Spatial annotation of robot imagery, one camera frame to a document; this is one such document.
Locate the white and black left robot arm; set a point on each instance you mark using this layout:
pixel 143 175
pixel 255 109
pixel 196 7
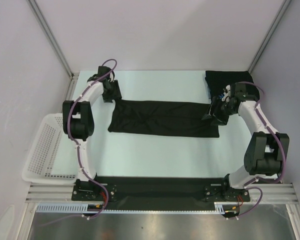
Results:
pixel 78 122

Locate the right vertical aluminium post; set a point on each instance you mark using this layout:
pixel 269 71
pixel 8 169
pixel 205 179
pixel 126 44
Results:
pixel 269 34

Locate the aluminium frame rail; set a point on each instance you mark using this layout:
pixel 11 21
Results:
pixel 268 193

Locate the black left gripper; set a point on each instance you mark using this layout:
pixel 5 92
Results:
pixel 116 94

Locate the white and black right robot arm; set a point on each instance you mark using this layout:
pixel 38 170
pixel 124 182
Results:
pixel 266 154

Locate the left vertical aluminium post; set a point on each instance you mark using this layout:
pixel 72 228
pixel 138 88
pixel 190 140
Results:
pixel 47 31

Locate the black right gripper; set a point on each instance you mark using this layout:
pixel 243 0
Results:
pixel 215 110

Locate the folded black t shirt with logo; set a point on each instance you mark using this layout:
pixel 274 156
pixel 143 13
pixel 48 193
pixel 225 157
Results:
pixel 218 80

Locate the white slotted cable duct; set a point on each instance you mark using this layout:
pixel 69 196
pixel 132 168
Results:
pixel 138 207

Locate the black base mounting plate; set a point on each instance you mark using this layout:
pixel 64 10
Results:
pixel 157 183

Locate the white plastic basket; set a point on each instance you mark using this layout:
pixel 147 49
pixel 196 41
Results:
pixel 52 156

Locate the vertical aluminium post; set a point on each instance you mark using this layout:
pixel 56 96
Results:
pixel 47 31
pixel 269 34

